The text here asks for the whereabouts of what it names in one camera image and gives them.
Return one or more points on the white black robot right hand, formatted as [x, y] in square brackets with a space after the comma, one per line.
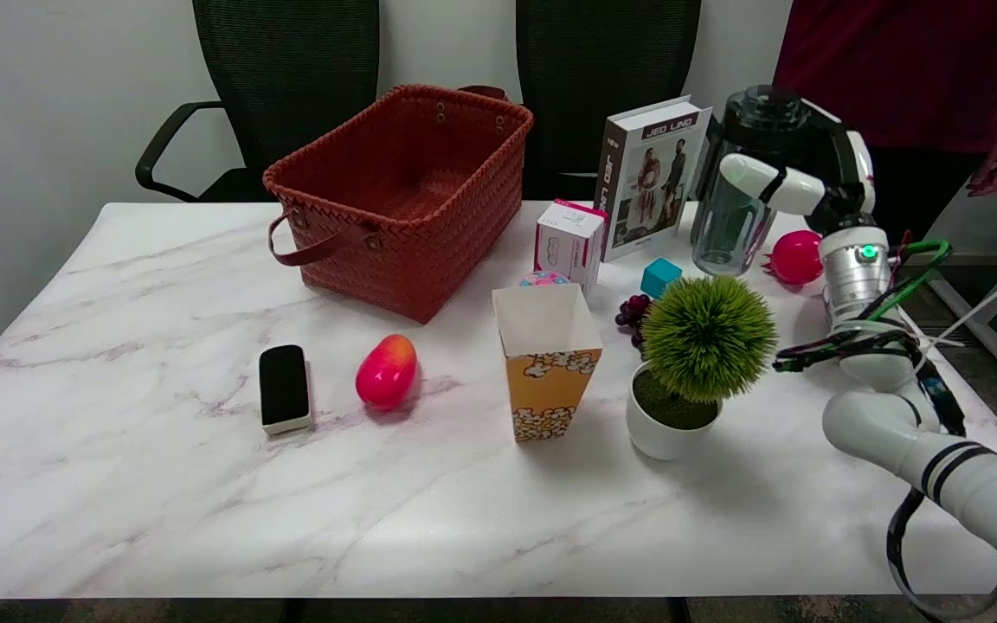
[845, 186]

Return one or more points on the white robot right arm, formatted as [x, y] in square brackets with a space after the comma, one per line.
[966, 467]

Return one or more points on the red woven basket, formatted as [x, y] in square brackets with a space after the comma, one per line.
[412, 216]

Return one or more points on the pink flexible tripod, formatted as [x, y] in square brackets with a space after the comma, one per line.
[797, 257]

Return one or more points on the person in maroon shirt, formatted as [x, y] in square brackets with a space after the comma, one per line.
[905, 69]

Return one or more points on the white hardcover book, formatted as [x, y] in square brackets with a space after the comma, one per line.
[650, 182]

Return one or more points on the teal cube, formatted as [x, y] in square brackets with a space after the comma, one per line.
[659, 277]

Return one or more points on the green ball plant white pot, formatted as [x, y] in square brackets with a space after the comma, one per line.
[706, 342]

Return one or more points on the purple toy grape bunch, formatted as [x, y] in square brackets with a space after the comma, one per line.
[633, 313]

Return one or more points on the black mesh office chair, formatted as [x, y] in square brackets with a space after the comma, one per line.
[602, 69]

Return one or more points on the small pink white carton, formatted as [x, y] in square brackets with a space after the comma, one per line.
[568, 242]

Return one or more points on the pink blue patterned ball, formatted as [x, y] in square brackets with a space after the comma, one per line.
[543, 279]

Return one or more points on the yellow popcorn paper box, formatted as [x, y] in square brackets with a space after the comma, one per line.
[550, 381]

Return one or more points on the red toy mango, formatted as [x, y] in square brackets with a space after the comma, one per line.
[386, 372]

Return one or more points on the black office chair with armrest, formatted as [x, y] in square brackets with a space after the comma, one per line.
[286, 78]

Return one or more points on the black whiteboard eraser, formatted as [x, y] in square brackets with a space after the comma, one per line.
[283, 385]

